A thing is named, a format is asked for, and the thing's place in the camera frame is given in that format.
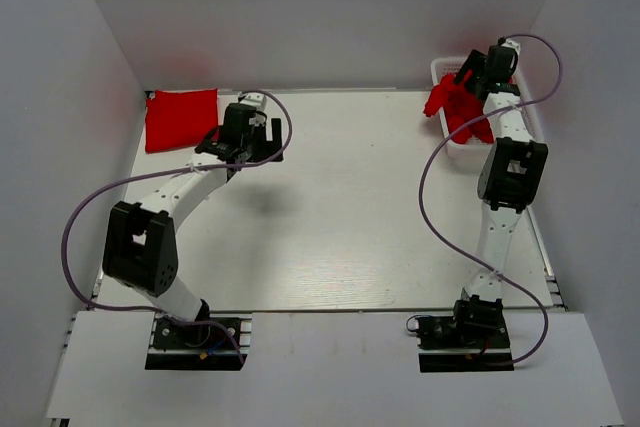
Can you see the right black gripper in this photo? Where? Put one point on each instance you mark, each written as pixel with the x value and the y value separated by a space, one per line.
pixel 474 62

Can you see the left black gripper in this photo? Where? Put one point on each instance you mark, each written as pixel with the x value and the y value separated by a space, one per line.
pixel 268 147

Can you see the red t shirt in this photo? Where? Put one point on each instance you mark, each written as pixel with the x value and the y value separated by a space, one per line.
pixel 176 120
pixel 453 100

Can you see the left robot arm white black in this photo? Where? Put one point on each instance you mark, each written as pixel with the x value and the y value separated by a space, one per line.
pixel 141 250

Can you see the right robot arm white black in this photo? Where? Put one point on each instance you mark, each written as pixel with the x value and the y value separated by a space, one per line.
pixel 507 185

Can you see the white front cover board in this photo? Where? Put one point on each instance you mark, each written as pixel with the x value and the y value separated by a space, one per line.
pixel 326 370

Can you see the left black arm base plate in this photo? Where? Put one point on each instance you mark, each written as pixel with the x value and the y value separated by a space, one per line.
pixel 199 348

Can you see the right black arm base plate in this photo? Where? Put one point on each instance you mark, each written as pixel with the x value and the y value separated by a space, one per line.
pixel 442 349

